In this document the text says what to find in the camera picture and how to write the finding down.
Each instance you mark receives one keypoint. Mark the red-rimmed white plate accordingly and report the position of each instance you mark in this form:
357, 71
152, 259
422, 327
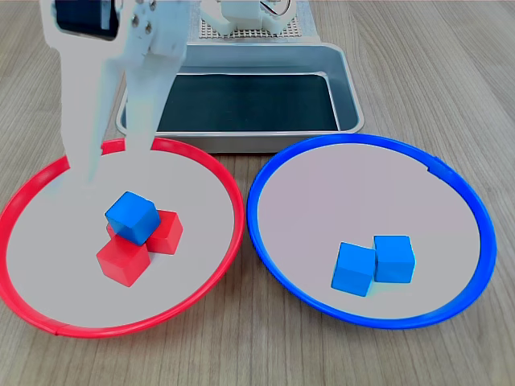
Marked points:
60, 249

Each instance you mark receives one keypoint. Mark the blue-rimmed white plate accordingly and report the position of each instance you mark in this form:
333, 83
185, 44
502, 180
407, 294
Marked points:
354, 193

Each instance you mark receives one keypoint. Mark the black tray mat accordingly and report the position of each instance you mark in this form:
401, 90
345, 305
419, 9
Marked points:
249, 104

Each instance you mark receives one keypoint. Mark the pale perforated base plate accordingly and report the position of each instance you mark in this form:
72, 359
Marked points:
289, 33

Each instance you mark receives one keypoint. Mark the blue cube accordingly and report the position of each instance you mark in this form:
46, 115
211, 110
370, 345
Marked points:
353, 271
133, 219
394, 259

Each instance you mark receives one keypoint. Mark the red cube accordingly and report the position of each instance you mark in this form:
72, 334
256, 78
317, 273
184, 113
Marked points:
110, 231
167, 237
122, 263

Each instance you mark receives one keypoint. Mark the steel tray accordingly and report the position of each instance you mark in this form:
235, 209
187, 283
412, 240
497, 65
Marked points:
346, 88

